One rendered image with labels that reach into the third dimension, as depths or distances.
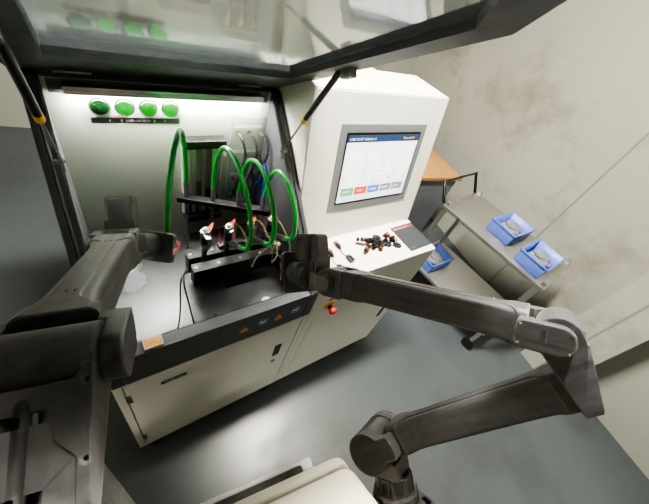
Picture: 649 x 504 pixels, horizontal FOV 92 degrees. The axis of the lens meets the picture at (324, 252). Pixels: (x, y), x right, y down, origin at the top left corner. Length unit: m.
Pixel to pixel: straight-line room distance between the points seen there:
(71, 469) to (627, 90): 3.08
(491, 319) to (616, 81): 2.67
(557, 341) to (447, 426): 0.23
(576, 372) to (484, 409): 0.14
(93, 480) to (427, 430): 0.50
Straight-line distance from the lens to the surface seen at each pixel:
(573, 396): 0.55
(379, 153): 1.35
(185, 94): 1.11
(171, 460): 1.92
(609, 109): 3.06
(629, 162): 2.96
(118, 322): 0.32
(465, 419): 0.61
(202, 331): 1.06
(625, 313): 2.77
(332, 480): 0.58
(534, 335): 0.51
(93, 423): 0.28
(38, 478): 0.29
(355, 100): 1.19
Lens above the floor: 1.88
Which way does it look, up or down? 44 degrees down
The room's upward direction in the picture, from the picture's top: 23 degrees clockwise
